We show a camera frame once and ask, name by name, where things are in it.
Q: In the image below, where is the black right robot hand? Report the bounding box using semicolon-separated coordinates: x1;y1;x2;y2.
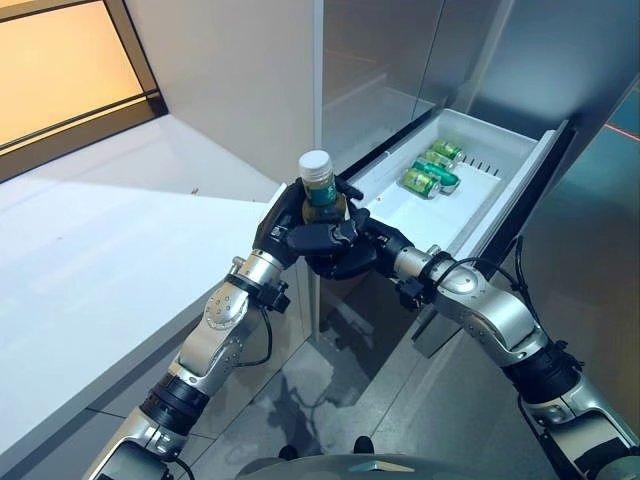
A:
305;208;417;281

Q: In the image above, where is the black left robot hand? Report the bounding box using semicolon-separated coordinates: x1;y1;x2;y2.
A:
253;177;365;270

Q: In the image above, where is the tea bottle with white cap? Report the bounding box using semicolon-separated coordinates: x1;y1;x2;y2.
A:
298;149;351;225

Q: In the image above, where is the white fridge drawer steel front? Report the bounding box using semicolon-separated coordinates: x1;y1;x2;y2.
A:
335;108;576;359

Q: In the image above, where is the stainless steel fridge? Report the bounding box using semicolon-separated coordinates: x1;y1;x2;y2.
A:
312;0;640;351

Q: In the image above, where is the light green drink can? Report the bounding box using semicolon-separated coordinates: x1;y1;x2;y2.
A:
398;167;442;200
430;139;465;160

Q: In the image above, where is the dark green drink can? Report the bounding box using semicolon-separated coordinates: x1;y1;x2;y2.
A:
414;158;464;196
423;149;456;171

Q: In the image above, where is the grey cabinet with white counter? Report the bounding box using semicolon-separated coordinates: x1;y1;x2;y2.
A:
0;113;321;480

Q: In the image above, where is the grey robot torso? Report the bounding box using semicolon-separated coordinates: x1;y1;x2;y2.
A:
234;439;506;480

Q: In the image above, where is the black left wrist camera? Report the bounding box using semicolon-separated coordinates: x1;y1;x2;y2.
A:
257;279;292;312

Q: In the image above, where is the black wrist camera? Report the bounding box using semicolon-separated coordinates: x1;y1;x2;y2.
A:
257;279;292;312
396;278;427;312

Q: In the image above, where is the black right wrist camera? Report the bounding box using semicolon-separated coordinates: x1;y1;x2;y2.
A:
396;278;427;312

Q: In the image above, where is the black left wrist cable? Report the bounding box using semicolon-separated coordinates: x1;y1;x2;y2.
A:
234;307;274;366

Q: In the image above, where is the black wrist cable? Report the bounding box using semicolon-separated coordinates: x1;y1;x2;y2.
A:
429;234;529;301
234;307;274;366

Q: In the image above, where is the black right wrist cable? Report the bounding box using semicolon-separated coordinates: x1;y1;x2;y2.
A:
429;234;529;301

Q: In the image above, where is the orange lit window dark frame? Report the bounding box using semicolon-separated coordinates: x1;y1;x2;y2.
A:
0;0;166;171

